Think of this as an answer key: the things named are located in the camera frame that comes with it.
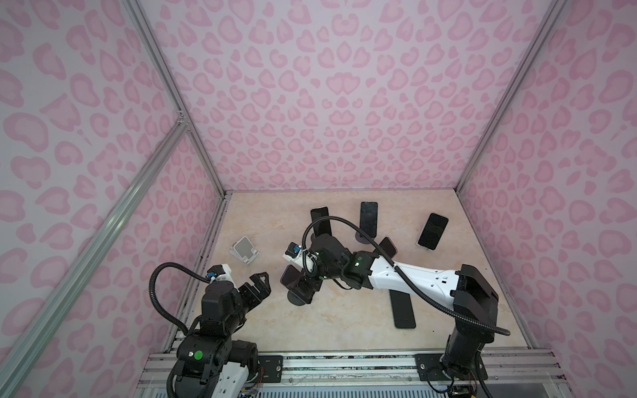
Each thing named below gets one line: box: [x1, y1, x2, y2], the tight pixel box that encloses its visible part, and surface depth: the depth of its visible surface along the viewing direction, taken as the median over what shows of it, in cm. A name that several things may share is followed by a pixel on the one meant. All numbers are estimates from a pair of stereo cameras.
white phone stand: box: [229, 235, 260, 266], surface depth 96 cm
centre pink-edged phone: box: [378, 237, 399, 259], surface depth 85 cm
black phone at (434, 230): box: [418, 212, 450, 251], surface depth 99 cm
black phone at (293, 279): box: [280, 264, 316, 304], surface depth 69 cm
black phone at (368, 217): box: [359, 201, 379, 238], surface depth 99 cm
